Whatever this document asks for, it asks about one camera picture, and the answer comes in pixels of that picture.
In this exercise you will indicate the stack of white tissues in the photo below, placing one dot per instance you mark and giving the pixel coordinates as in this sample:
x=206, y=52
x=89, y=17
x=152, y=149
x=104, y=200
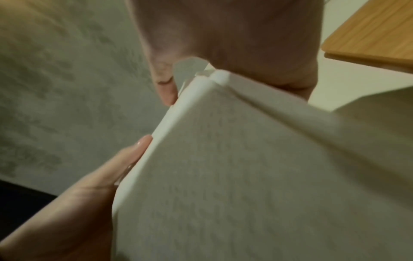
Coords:
x=242, y=178

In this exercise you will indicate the person's left hand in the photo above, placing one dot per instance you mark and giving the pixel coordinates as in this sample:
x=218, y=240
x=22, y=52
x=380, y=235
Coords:
x=64, y=224

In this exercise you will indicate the person's right hand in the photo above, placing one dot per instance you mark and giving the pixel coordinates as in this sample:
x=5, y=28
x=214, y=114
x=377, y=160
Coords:
x=242, y=33

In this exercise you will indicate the wooden lid with slot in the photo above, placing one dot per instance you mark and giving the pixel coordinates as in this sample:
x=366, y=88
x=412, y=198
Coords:
x=377, y=33

